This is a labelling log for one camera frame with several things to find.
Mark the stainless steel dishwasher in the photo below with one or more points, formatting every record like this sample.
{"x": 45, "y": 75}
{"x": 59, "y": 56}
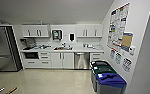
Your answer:
{"x": 82, "y": 61}

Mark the black soap dispenser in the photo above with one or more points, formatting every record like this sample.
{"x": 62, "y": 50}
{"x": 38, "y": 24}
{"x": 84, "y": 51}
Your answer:
{"x": 71, "y": 36}

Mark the chrome faucet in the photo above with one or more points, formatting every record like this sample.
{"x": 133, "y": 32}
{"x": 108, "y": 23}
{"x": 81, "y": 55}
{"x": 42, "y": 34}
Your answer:
{"x": 63, "y": 45}

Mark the steel sink basin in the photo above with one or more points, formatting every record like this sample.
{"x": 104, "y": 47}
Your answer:
{"x": 62, "y": 49}

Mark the white double door base cabinet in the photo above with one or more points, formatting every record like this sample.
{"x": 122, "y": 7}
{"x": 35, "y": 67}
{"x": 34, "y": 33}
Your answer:
{"x": 62, "y": 61}

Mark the steel paper towel dispenser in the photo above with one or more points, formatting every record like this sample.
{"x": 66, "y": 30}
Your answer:
{"x": 57, "y": 35}

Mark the white drawer base cabinet narrow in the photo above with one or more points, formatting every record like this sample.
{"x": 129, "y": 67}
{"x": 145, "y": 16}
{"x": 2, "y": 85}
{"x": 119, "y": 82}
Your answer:
{"x": 96, "y": 56}

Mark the dish rack with dishes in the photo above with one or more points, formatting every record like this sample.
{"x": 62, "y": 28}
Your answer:
{"x": 44, "y": 47}

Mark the white drawer base cabinet wide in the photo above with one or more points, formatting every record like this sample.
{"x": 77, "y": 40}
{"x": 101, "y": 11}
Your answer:
{"x": 45, "y": 63}

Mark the grey bin green lid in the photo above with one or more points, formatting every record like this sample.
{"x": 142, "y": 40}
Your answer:
{"x": 104, "y": 70}

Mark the black built-in microwave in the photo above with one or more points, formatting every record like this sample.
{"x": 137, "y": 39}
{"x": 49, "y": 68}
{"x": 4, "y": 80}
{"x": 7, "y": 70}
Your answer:
{"x": 31, "y": 56}

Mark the black coffee machine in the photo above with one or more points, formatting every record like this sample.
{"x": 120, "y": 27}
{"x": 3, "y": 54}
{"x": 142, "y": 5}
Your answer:
{"x": 26, "y": 43}

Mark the stainless steel refrigerator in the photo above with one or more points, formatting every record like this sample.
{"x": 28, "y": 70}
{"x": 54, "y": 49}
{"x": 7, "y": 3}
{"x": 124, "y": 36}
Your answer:
{"x": 7, "y": 50}

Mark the white wall cabinet with bottle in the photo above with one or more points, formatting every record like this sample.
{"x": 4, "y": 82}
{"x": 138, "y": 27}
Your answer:
{"x": 32, "y": 27}

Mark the large wall poster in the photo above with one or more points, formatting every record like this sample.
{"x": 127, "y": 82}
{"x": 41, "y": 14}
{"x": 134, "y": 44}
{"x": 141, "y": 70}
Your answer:
{"x": 117, "y": 23}

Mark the white wall switch box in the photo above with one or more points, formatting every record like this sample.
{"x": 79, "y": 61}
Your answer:
{"x": 132, "y": 50}

